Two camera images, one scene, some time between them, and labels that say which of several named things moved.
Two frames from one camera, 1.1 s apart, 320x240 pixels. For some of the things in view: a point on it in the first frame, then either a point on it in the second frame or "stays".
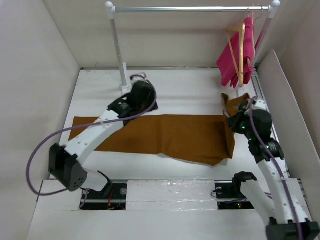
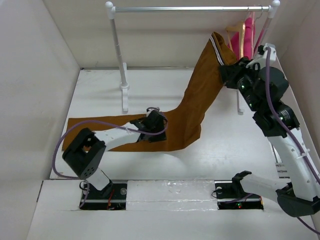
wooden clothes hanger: (241, 29) stays
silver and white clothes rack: (111, 8) stays
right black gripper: (234, 120) to (230, 72)
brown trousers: (208, 139) to (184, 123)
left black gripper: (151, 102) to (159, 137)
